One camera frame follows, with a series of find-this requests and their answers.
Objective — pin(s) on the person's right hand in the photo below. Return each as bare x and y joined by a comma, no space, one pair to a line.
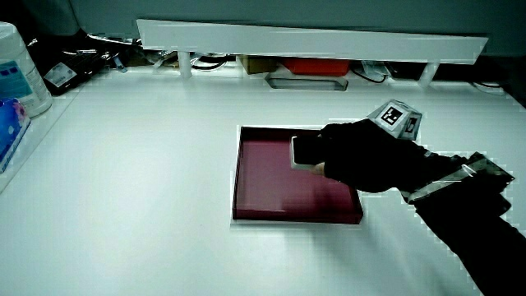
361,156

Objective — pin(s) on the black bag with white label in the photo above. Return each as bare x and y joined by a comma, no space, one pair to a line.
67,72

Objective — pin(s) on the white eraser with black sleeve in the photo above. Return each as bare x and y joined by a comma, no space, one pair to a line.
304,150

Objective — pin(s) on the blue tissue packet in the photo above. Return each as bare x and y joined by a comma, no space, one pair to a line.
10,127

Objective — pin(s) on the person's right forearm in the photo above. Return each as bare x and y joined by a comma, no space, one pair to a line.
472,214

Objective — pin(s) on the brown cardboard box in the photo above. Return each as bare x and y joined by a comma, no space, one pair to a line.
259,64

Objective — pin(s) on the grey flat tray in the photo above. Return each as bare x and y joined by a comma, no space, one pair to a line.
306,84

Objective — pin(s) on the white desk shelf riser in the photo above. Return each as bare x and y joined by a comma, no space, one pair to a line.
312,41

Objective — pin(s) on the orange box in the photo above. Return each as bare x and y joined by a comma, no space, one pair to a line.
316,66

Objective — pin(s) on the dark red tray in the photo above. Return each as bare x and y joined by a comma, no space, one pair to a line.
271,181

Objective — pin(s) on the white wipes canister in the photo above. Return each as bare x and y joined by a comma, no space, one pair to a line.
18,70

